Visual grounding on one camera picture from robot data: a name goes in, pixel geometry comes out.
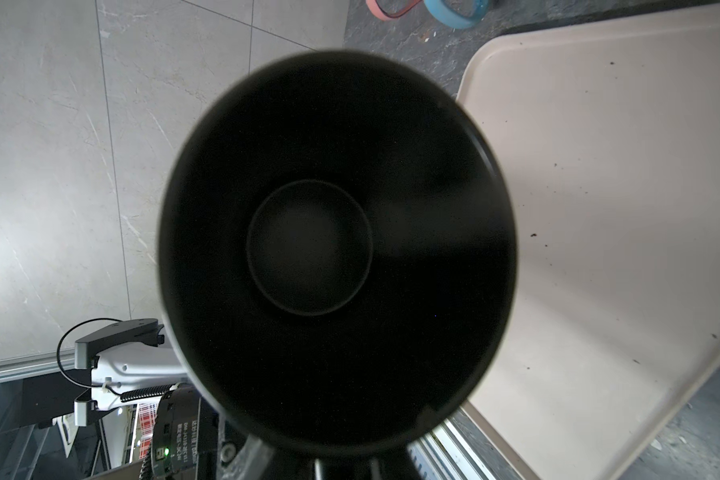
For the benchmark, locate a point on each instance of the black mug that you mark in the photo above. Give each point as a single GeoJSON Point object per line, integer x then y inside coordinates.
{"type": "Point", "coordinates": [337, 260]}

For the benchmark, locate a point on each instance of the pink mug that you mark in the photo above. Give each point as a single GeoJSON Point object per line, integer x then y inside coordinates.
{"type": "Point", "coordinates": [388, 13]}

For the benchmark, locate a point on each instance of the blue butterfly mug yellow inside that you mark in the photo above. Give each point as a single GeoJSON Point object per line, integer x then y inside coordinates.
{"type": "Point", "coordinates": [450, 17]}

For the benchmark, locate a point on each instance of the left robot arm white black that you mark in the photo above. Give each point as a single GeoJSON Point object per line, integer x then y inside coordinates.
{"type": "Point", "coordinates": [130, 363]}

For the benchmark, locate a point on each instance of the beige plastic tray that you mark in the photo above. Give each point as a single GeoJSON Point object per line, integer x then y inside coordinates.
{"type": "Point", "coordinates": [608, 137]}

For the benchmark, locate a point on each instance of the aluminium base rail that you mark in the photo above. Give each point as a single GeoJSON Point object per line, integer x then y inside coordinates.
{"type": "Point", "coordinates": [444, 453]}

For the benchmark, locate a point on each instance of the aluminium frame rail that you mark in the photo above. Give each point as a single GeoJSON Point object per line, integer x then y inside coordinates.
{"type": "Point", "coordinates": [19, 368]}

